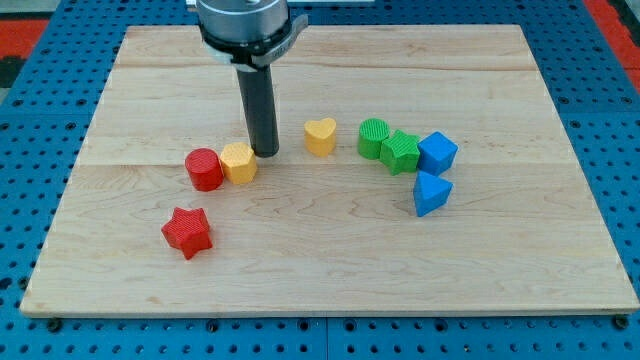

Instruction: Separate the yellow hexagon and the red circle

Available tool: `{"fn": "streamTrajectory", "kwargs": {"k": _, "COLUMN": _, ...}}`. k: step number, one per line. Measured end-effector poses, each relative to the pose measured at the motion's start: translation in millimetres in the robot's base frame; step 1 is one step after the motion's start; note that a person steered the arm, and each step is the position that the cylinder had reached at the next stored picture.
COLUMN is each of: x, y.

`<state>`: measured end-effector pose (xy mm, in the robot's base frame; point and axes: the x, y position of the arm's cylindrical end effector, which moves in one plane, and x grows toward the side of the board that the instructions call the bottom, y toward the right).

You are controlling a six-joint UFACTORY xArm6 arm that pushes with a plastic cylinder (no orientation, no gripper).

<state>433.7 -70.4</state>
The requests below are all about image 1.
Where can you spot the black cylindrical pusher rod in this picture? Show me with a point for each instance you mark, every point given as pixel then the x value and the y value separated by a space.
pixel 257 96

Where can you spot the light wooden board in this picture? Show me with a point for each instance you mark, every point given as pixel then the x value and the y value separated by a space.
pixel 334 236

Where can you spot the red cylinder block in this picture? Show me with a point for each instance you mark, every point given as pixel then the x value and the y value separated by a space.
pixel 204 169

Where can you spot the green star block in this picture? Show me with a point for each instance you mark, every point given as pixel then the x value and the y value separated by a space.
pixel 399 153

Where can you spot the green cylinder block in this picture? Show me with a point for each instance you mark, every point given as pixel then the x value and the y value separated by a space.
pixel 372 132

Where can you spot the blue cube block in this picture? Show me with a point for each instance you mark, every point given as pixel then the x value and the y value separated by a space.
pixel 436 153

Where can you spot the blue triangle block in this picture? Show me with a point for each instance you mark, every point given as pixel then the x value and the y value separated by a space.
pixel 430 192

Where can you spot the yellow hexagon block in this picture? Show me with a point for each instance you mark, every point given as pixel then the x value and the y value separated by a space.
pixel 238 163

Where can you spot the red star block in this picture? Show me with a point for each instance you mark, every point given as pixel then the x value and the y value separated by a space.
pixel 188 230

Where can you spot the yellow heart block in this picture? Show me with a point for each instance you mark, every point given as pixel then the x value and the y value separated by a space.
pixel 320 136

